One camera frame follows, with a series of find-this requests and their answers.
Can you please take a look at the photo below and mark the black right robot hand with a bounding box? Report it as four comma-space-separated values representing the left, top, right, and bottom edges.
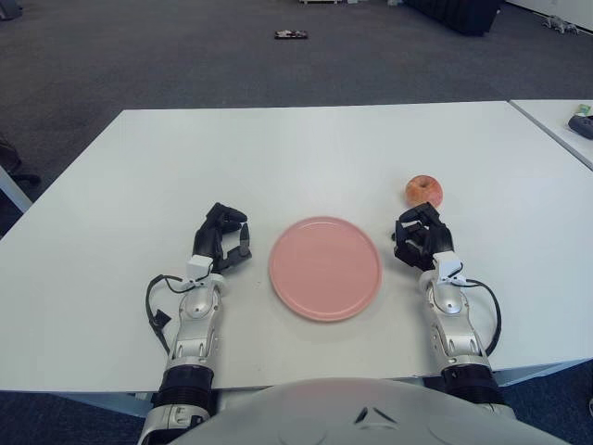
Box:
393, 202, 453, 273

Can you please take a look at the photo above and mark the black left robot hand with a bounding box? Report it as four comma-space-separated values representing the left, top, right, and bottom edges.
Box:
192, 201, 254, 274

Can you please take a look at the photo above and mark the red yellow apple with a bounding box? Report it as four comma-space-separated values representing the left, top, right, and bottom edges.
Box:
405, 174, 446, 209

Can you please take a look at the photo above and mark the pink round plate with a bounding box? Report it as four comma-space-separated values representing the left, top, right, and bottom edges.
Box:
269, 215, 384, 323

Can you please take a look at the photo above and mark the grey robot torso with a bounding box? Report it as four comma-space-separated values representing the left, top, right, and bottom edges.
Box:
152, 375, 593, 445

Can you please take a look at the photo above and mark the dark office chair base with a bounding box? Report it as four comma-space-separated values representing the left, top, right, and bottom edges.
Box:
0, 132, 42, 184

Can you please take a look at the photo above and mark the black furniture block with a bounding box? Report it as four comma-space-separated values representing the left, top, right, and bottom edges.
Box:
407, 0, 504, 37

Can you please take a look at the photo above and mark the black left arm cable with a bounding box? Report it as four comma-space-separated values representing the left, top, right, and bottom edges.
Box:
145, 273, 196, 358

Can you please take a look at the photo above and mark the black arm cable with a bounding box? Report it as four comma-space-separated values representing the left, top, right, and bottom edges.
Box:
462, 276, 503, 358
145, 273, 196, 358

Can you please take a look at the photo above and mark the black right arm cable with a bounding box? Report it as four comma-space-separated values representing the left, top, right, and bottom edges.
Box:
462, 276, 503, 358

